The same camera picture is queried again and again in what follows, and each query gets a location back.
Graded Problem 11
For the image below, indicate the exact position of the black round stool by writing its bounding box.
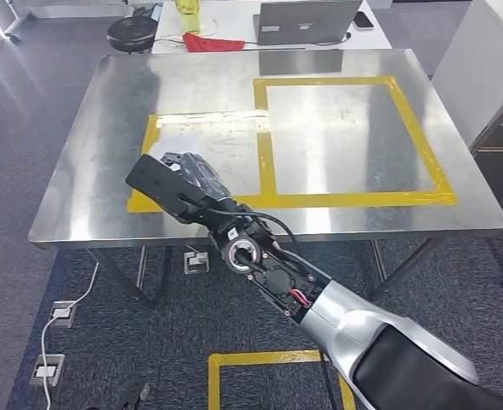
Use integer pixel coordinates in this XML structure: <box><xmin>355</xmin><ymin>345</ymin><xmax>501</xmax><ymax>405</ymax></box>
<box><xmin>106</xmin><ymin>15</ymin><xmax>160</xmax><ymax>55</ymax></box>

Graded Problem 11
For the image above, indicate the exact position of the small yellow tape rectangle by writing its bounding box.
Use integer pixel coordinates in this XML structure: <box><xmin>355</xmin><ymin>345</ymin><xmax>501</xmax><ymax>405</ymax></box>
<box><xmin>126</xmin><ymin>110</ymin><xmax>277</xmax><ymax>215</ymax></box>

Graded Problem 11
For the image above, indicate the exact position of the white desk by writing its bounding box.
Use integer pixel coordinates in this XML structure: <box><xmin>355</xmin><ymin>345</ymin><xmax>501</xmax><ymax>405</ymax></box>
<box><xmin>151</xmin><ymin>0</ymin><xmax>392</xmax><ymax>55</ymax></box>

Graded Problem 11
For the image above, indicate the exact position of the white power cable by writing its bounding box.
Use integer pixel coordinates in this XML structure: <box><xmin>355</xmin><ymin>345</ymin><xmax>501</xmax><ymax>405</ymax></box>
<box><xmin>40</xmin><ymin>262</ymin><xmax>99</xmax><ymax>410</ymax></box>

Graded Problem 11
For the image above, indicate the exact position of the black smartphone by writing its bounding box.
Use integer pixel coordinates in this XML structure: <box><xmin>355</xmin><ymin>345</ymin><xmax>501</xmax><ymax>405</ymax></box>
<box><xmin>352</xmin><ymin>11</ymin><xmax>374</xmax><ymax>31</ymax></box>

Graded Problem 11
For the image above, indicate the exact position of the yellow-green bottle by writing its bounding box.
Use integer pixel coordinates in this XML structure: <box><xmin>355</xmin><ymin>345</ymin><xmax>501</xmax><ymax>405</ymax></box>
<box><xmin>174</xmin><ymin>0</ymin><xmax>201</xmax><ymax>35</ymax></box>

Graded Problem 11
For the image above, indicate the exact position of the grey-white board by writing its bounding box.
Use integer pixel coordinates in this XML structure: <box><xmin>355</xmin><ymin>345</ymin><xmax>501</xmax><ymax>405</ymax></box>
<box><xmin>431</xmin><ymin>0</ymin><xmax>503</xmax><ymax>154</ymax></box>

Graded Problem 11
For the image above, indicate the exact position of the white desk cable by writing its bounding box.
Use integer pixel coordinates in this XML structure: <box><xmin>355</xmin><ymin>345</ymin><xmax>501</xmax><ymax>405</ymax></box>
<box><xmin>154</xmin><ymin>16</ymin><xmax>220</xmax><ymax>44</ymax></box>

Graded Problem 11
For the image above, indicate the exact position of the large yellow tape rectangle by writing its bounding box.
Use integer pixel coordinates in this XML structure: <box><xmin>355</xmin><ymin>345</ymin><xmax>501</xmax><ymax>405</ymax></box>
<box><xmin>252</xmin><ymin>74</ymin><xmax>458</xmax><ymax>209</ymax></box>

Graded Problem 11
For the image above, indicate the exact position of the chrome board stand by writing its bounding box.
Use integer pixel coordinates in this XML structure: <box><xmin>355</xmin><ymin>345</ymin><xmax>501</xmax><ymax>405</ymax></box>
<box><xmin>468</xmin><ymin>73</ymin><xmax>503</xmax><ymax>156</ymax></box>

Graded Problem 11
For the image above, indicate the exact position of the black laptop cable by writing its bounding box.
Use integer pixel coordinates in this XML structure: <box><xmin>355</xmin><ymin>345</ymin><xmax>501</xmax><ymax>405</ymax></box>
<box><xmin>302</xmin><ymin>32</ymin><xmax>352</xmax><ymax>48</ymax></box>

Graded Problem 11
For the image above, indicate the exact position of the red cloth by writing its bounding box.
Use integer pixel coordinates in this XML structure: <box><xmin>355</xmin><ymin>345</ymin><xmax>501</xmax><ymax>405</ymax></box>
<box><xmin>182</xmin><ymin>32</ymin><xmax>246</xmax><ymax>53</ymax></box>

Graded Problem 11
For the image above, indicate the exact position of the steel workbench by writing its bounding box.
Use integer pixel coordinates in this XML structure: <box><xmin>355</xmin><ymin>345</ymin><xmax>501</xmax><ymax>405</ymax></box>
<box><xmin>28</xmin><ymin>48</ymin><xmax>503</xmax><ymax>309</ymax></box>

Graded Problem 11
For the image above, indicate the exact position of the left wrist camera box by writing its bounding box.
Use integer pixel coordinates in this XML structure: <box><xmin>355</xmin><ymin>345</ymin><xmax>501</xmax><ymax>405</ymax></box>
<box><xmin>118</xmin><ymin>382</ymin><xmax>151</xmax><ymax>410</ymax></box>

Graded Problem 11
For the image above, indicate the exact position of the floor outlet box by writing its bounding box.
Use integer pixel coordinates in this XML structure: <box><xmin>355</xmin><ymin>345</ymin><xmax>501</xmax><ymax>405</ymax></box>
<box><xmin>29</xmin><ymin>354</ymin><xmax>65</xmax><ymax>388</ymax></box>
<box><xmin>184</xmin><ymin>250</ymin><xmax>210</xmax><ymax>276</ymax></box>
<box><xmin>50</xmin><ymin>301</ymin><xmax>77</xmax><ymax>330</ymax></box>

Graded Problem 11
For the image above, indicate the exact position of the grey laptop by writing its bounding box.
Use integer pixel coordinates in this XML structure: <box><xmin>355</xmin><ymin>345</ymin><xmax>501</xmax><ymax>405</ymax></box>
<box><xmin>253</xmin><ymin>0</ymin><xmax>363</xmax><ymax>46</ymax></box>

